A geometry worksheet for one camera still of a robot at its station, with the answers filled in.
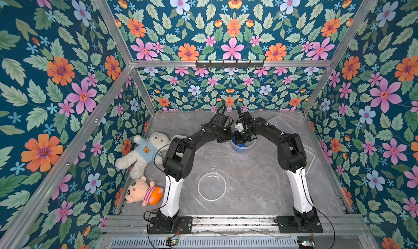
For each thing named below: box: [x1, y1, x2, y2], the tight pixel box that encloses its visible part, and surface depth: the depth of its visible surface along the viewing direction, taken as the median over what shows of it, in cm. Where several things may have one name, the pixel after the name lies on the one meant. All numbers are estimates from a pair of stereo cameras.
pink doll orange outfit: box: [125, 176, 164, 207], surface depth 78 cm
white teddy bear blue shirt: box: [114, 131, 171, 180], surface depth 90 cm
